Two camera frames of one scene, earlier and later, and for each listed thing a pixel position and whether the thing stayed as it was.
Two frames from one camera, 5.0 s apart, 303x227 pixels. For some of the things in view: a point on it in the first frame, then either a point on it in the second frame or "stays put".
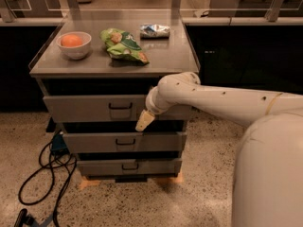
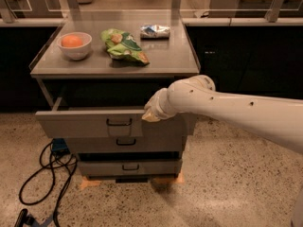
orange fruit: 71,41 stays put
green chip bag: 122,47 stays put
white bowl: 74,44 stays put
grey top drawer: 107,108 to 111,123
